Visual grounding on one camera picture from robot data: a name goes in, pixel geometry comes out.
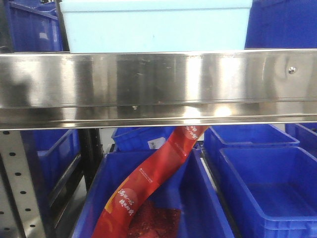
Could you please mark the perforated steel shelf upright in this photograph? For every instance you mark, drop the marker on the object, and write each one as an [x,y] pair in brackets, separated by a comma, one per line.
[14,156]

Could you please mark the red dried snack pieces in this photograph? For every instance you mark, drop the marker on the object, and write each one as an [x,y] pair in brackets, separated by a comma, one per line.
[154,222]

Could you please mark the blue bin with snacks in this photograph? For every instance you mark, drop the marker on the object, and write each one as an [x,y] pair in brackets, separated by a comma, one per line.
[189,190]

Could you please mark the blue bin far right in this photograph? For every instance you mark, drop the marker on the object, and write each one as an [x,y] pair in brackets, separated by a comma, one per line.
[306,133]

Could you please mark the light blue plastic bin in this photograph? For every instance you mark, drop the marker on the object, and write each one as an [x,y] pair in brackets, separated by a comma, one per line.
[132,26]

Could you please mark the blue bin rear right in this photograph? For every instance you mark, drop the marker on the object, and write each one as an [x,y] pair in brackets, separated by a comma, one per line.
[217,137]

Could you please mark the blue bin upper left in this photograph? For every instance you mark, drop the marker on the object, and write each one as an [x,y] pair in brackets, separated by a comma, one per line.
[34,26]

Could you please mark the blue bin front right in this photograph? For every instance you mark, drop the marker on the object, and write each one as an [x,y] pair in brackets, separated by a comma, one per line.
[271,192]

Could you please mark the red snack package strip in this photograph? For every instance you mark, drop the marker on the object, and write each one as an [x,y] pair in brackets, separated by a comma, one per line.
[124,203]

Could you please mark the blue bin neighbouring shelf left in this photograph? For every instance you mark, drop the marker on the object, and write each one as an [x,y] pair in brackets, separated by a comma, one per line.
[52,157]

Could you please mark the black shelf post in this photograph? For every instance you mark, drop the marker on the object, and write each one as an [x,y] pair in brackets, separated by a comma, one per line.
[91,153]

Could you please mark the blue bin upper right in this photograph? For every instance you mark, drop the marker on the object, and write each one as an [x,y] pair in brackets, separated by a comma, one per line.
[282,24]

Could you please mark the blue bin rear centre labelled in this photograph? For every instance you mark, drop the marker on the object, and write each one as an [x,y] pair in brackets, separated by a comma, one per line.
[143,138]

